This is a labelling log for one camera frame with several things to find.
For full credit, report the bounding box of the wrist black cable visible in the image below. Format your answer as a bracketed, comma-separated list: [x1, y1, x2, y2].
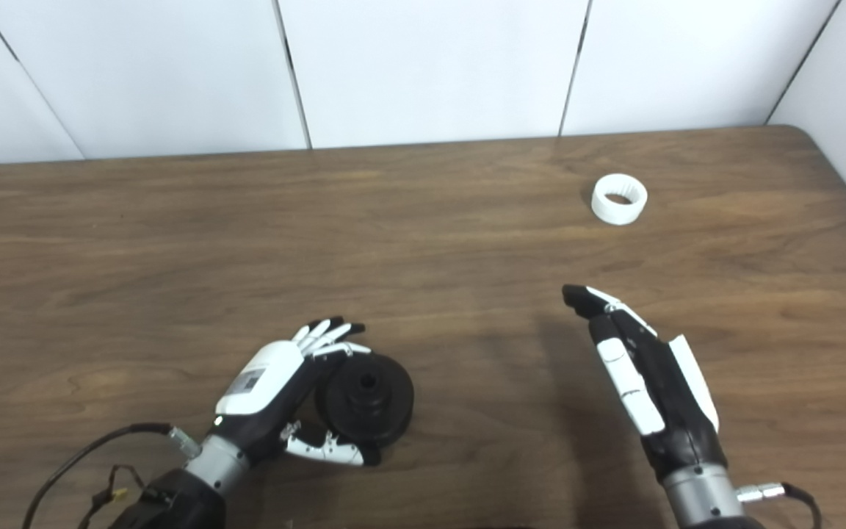
[22, 422, 201, 529]
[735, 481, 825, 529]

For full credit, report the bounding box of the white toothed plastic ring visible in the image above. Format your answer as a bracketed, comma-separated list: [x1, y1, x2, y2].
[590, 173, 648, 226]

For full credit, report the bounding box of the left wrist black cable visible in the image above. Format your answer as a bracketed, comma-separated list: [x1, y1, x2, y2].
[22, 422, 201, 529]

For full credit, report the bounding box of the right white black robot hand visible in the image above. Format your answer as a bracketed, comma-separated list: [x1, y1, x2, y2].
[562, 284, 729, 483]

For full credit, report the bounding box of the left thin wire yellow plug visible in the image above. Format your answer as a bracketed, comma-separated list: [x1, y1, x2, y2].
[76, 464, 146, 529]

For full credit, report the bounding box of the round black stepped part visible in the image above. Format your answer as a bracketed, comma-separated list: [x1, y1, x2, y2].
[314, 353, 416, 447]

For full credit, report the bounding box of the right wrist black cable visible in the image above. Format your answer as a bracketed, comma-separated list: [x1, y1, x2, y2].
[735, 481, 825, 529]

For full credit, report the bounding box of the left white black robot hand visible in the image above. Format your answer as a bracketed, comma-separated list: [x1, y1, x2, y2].
[214, 317, 383, 468]

